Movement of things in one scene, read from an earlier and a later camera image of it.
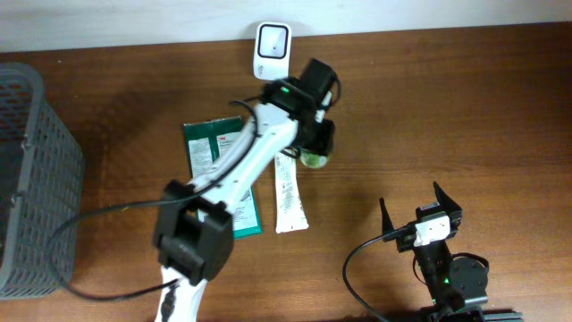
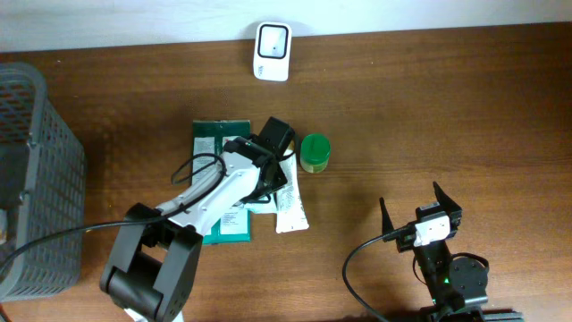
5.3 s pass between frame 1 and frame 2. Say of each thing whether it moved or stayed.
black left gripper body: moved
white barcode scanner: stayed
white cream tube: stayed
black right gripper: stayed
